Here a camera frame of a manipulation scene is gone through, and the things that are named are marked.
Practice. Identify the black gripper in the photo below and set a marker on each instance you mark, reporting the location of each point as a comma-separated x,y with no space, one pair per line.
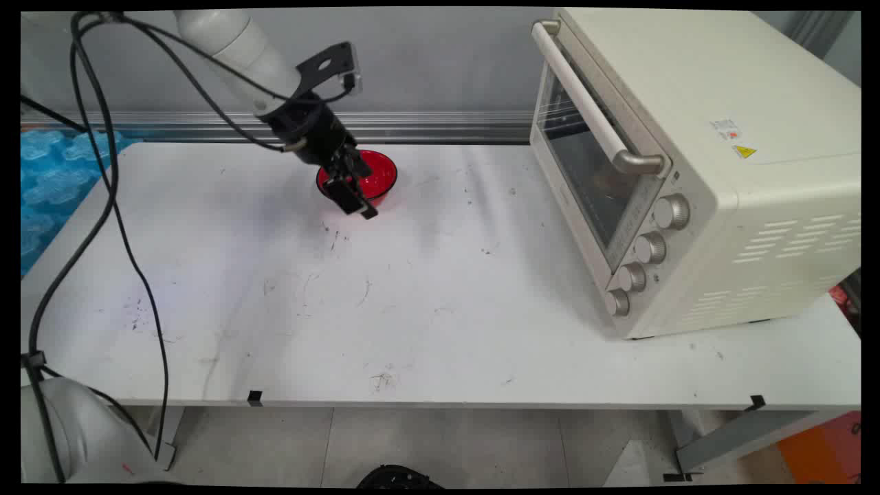
313,130

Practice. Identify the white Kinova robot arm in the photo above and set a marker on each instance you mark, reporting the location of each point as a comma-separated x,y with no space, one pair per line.
230,48

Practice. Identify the red bowl with black rim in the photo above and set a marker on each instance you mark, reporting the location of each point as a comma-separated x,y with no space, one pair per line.
378,175

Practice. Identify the black tape piece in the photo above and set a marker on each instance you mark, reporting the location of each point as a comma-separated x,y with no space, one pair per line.
757,403
255,398

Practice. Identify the silver oven knob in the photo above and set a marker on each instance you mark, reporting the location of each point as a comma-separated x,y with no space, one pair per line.
650,247
671,211
617,302
631,277

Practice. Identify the black round object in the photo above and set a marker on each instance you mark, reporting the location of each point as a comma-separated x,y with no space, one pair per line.
399,477

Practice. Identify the blue bubble wrap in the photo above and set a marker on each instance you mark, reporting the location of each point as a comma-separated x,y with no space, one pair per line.
51,185

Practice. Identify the white label sticker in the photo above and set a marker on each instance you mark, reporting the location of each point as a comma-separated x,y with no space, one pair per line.
726,129

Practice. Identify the yellow warning sticker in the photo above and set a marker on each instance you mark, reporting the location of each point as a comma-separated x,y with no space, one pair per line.
745,152

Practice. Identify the cream toaster oven body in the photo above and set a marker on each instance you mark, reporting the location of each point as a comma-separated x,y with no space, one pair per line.
756,172

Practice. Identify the grey table leg brace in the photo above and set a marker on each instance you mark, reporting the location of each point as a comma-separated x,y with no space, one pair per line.
742,440

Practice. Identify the grey curtain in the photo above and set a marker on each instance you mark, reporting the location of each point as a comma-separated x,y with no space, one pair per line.
828,38

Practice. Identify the red patterned bag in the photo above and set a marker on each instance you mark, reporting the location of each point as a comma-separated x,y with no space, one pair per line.
844,306

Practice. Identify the orange box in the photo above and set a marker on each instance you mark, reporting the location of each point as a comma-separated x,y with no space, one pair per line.
821,450

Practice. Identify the aluminium profile rail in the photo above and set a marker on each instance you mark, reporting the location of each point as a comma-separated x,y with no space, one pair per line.
426,127

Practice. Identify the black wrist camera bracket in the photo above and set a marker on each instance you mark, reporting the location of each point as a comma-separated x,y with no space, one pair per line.
330,65

